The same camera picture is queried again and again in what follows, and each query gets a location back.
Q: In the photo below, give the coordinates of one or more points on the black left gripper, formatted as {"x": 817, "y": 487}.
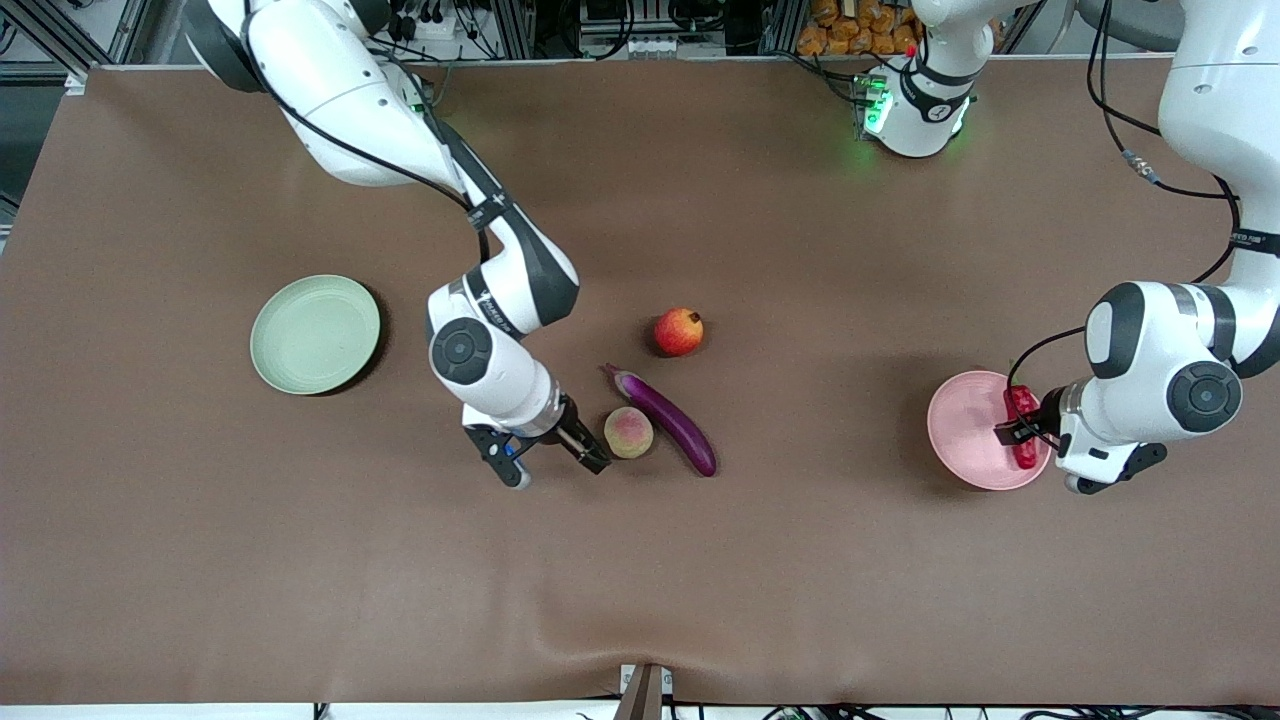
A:
{"x": 1047, "y": 407}

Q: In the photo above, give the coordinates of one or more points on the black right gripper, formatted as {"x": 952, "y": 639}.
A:
{"x": 573, "y": 424}

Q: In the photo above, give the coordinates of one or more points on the red chili pepper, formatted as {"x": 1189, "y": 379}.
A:
{"x": 1024, "y": 400}

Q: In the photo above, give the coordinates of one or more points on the pink yellow peach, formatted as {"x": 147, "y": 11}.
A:
{"x": 628, "y": 433}

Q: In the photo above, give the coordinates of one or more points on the long purple eggplant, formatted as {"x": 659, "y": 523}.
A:
{"x": 670, "y": 420}

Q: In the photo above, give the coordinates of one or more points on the red pomegranate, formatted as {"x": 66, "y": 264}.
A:
{"x": 679, "y": 332}

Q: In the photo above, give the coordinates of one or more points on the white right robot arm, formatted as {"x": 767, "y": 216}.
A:
{"x": 340, "y": 90}

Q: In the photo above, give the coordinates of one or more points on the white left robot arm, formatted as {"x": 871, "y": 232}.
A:
{"x": 1150, "y": 380}

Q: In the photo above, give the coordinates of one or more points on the pink round plate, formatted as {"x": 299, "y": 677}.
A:
{"x": 965, "y": 430}

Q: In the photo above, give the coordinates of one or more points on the brown tablecloth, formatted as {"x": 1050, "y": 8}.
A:
{"x": 640, "y": 570}

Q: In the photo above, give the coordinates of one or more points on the pale green round plate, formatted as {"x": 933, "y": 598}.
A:
{"x": 314, "y": 335}

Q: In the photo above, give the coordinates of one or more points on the grey rounded chair seat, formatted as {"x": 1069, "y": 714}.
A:
{"x": 1130, "y": 22}

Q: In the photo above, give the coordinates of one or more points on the bag of orange snacks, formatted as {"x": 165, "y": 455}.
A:
{"x": 860, "y": 28}

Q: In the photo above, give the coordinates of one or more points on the white power strip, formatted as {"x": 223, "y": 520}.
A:
{"x": 430, "y": 22}

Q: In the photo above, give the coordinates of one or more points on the grey metal bracket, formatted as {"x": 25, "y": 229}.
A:
{"x": 645, "y": 692}

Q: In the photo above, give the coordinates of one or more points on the aluminium frame profile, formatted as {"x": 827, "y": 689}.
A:
{"x": 60, "y": 30}

